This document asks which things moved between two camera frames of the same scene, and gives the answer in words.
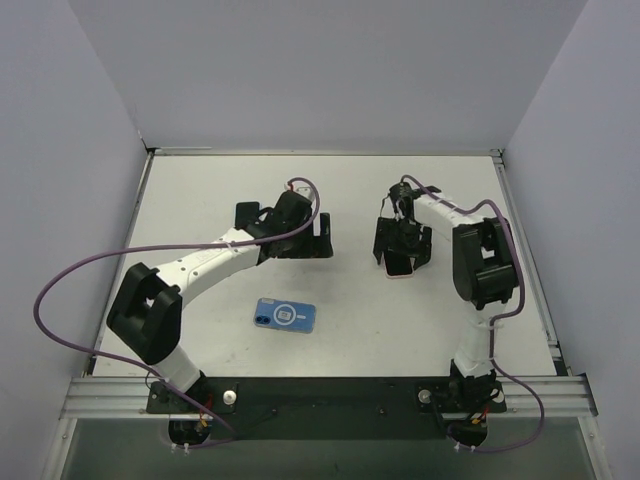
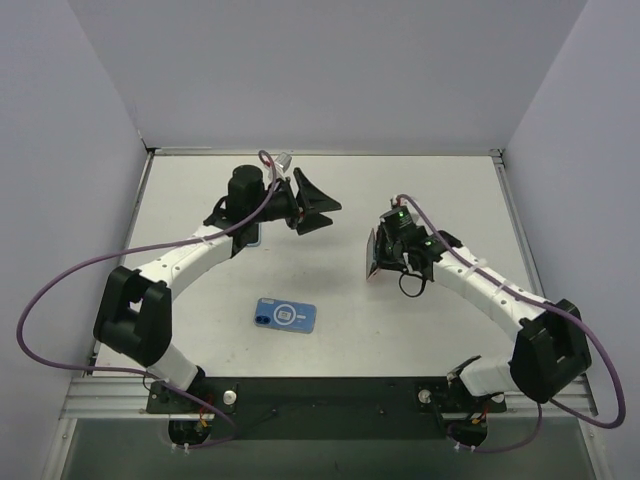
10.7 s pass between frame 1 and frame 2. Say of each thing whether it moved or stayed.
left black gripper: moved
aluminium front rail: stayed
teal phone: moved
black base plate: stayed
